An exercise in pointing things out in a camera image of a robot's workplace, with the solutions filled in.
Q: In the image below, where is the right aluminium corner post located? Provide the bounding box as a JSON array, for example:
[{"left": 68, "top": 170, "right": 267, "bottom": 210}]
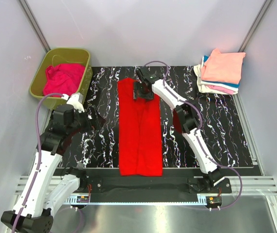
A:
[{"left": 238, "top": 0, "right": 274, "bottom": 52}]

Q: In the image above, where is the folded blue t-shirt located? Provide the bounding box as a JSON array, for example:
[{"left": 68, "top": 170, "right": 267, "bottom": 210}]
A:
[{"left": 202, "top": 55, "right": 240, "bottom": 88}]

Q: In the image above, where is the folded peach t-shirt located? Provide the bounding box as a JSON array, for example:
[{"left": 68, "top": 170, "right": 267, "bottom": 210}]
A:
[{"left": 201, "top": 48, "right": 246, "bottom": 84}]

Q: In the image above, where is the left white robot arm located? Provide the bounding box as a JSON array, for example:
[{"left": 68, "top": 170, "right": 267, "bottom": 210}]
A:
[{"left": 0, "top": 104, "right": 105, "bottom": 233}]

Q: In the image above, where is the red t-shirt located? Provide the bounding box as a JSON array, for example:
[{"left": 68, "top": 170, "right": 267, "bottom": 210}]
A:
[{"left": 117, "top": 78, "right": 163, "bottom": 177}]

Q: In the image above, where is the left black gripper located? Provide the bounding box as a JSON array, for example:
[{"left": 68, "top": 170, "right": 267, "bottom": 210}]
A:
[{"left": 68, "top": 105, "right": 106, "bottom": 136}]

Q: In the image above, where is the folded cream t-shirt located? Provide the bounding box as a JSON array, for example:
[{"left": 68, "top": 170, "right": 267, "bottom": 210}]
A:
[{"left": 193, "top": 61, "right": 238, "bottom": 95}]

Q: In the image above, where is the aluminium frame rail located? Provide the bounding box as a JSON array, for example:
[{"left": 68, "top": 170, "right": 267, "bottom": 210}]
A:
[{"left": 14, "top": 175, "right": 277, "bottom": 195}]

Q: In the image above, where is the aluminium corner post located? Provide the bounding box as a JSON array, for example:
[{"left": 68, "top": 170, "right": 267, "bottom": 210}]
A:
[
  {"left": 238, "top": 0, "right": 274, "bottom": 52},
  {"left": 17, "top": 0, "right": 50, "bottom": 52}
]

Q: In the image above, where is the folded pink t-shirt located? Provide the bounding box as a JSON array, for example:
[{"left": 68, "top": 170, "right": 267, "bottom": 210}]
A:
[{"left": 206, "top": 85, "right": 238, "bottom": 95}]

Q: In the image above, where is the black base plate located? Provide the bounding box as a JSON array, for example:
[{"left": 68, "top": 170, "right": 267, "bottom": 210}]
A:
[{"left": 59, "top": 167, "right": 232, "bottom": 194}]

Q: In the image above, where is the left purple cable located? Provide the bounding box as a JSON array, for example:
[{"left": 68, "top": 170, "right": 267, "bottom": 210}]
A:
[{"left": 11, "top": 93, "right": 85, "bottom": 233}]

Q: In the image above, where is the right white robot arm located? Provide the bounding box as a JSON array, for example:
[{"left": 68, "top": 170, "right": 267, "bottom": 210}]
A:
[{"left": 133, "top": 67, "right": 225, "bottom": 193}]

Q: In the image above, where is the magenta t-shirt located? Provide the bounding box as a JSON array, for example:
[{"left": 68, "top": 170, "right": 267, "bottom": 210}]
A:
[{"left": 43, "top": 63, "right": 85, "bottom": 96}]

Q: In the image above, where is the left aluminium corner post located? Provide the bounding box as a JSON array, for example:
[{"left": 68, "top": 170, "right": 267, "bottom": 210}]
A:
[{"left": 17, "top": 0, "right": 50, "bottom": 52}]

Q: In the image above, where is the purple cable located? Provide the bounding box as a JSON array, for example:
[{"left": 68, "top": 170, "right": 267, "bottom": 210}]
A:
[
  {"left": 144, "top": 60, "right": 243, "bottom": 212},
  {"left": 11, "top": 93, "right": 85, "bottom": 233}
]

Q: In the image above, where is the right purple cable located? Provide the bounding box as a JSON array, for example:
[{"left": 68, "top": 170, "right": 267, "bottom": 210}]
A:
[{"left": 144, "top": 60, "right": 243, "bottom": 212}]

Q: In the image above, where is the olive green plastic bin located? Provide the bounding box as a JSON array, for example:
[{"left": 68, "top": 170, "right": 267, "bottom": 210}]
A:
[{"left": 29, "top": 48, "right": 93, "bottom": 101}]

